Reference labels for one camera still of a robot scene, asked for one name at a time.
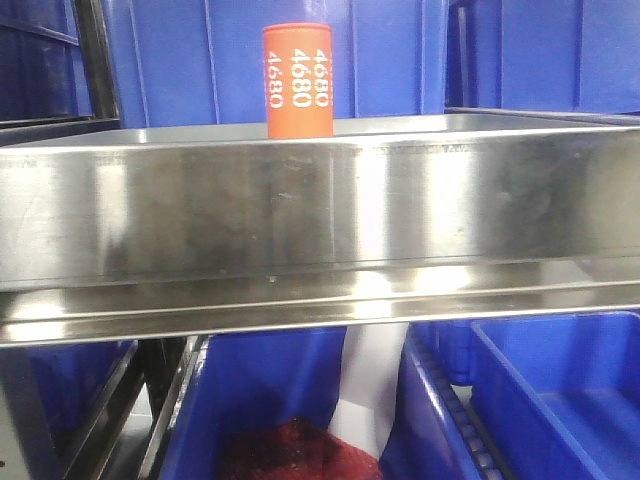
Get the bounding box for orange cylindrical capacitor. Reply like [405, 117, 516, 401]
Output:
[263, 22, 334, 139]

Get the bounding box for blue bin lower centre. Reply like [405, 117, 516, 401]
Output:
[158, 327, 384, 480]

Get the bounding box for red mesh material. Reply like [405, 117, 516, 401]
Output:
[214, 416, 383, 479]

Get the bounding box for blue outer bin lower right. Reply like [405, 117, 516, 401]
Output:
[380, 324, 504, 479]

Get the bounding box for large blue bin centre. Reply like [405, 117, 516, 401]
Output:
[102, 1, 449, 128]

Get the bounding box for blue bin upper right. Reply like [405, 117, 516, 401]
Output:
[447, 1, 639, 113]

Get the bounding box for blue bin lower left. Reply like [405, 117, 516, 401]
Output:
[26, 341, 131, 454]

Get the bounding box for blue bin upper left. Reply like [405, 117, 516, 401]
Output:
[1, 0, 92, 121]

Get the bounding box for black shelf post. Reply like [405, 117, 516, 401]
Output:
[72, 0, 119, 119]

